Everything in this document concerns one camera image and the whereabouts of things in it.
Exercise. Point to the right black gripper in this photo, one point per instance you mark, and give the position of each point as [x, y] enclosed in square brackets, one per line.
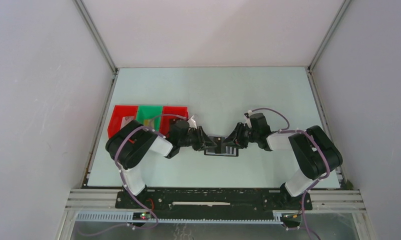
[236, 137]

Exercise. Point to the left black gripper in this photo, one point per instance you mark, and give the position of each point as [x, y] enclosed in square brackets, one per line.
[203, 141]

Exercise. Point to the black VIP card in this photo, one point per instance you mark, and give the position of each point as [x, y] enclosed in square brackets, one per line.
[220, 148]

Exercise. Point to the black leather card holder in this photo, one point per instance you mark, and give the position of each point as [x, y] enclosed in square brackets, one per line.
[231, 151]

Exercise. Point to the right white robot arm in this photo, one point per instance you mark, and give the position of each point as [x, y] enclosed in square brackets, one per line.
[316, 155]

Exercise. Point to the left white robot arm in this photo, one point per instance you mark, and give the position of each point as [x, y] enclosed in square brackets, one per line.
[131, 143]

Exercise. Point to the grey card in bin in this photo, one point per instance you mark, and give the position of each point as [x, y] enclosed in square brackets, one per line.
[126, 119]

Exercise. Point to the right red plastic bin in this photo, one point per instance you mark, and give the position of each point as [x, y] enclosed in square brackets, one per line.
[168, 115]

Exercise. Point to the red plastic bin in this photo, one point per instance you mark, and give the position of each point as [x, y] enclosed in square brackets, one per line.
[168, 115]
[120, 111]

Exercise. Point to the green plastic bin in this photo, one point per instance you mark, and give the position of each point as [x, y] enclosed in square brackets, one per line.
[149, 112]

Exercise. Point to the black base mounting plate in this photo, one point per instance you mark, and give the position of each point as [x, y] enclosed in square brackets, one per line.
[225, 204]

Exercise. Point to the left red plastic bin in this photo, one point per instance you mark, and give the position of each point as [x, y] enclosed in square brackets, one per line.
[120, 111]

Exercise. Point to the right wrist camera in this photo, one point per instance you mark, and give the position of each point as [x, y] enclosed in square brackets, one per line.
[248, 119]

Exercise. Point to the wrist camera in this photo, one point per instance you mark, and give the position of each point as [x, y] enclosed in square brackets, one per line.
[248, 119]
[192, 121]

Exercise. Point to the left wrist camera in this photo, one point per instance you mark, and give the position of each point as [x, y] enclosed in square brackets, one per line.
[192, 121]

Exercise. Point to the aluminium frame rail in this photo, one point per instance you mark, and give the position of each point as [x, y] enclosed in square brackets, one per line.
[323, 201]

